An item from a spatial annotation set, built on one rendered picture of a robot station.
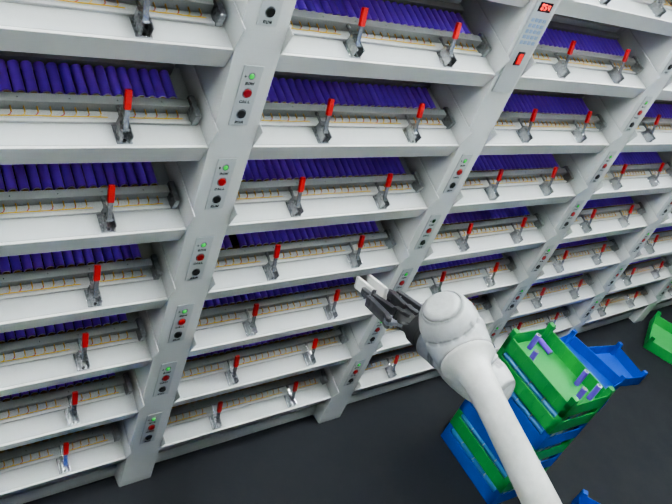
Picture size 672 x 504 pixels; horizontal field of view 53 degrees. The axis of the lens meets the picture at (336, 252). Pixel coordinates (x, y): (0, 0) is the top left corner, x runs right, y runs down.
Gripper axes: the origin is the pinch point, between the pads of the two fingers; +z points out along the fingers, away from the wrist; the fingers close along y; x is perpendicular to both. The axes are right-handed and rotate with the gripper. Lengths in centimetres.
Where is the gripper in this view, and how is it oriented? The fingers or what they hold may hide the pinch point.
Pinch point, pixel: (370, 287)
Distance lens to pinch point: 155.4
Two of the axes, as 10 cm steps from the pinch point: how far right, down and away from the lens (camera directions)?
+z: -5.8, -4.7, 6.7
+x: 2.2, -8.8, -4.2
